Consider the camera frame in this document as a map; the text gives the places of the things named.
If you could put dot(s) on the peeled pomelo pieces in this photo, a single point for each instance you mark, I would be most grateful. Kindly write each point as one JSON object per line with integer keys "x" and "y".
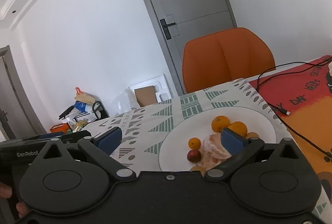
{"x": 213, "y": 153}

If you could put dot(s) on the black storage rack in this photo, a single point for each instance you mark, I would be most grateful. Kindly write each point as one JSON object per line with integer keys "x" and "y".
{"x": 99, "y": 110}

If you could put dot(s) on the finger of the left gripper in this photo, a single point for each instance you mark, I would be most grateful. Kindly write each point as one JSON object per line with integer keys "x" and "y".
{"x": 64, "y": 137}

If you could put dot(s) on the orange box on floor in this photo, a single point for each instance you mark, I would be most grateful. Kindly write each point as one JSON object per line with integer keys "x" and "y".
{"x": 62, "y": 127}

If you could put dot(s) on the white power adapter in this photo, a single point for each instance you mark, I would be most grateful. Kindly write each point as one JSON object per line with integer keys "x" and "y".
{"x": 330, "y": 68}

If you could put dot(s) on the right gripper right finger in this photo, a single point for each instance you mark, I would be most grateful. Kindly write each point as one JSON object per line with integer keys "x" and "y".
{"x": 242, "y": 151}

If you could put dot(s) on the white foam packaging board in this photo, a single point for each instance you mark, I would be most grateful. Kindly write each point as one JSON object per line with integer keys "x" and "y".
{"x": 160, "y": 84}

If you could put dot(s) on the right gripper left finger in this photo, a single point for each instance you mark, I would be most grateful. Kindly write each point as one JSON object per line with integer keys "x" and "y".
{"x": 97, "y": 151}

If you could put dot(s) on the orange chair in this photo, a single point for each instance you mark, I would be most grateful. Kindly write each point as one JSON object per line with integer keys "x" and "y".
{"x": 224, "y": 56}

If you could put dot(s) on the patterned white tablecloth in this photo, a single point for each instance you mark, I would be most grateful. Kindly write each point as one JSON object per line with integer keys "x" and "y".
{"x": 144, "y": 129}

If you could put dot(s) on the small mandarin orange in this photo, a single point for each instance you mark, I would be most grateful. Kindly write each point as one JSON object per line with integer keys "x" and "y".
{"x": 194, "y": 143}

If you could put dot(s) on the red orange cartoon mat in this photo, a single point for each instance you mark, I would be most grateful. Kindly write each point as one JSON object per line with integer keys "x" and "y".
{"x": 301, "y": 96}

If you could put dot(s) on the white ceramic plate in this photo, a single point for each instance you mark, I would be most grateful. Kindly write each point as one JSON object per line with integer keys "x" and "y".
{"x": 174, "y": 149}

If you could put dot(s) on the person's left hand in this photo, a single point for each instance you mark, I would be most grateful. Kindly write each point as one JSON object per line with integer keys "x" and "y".
{"x": 6, "y": 193}

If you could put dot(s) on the small red apple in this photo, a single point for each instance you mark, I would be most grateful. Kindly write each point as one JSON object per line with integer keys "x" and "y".
{"x": 194, "y": 156}

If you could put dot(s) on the black door handle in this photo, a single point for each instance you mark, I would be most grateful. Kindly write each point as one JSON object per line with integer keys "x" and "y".
{"x": 165, "y": 27}

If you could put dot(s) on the large orange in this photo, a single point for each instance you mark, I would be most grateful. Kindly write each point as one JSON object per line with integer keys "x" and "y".
{"x": 239, "y": 128}
{"x": 219, "y": 123}

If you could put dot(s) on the yellow round fruit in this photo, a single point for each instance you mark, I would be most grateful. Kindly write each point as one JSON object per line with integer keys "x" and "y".
{"x": 252, "y": 135}
{"x": 198, "y": 168}

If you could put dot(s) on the brown cardboard box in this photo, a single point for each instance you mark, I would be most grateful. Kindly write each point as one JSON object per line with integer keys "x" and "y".
{"x": 145, "y": 96}

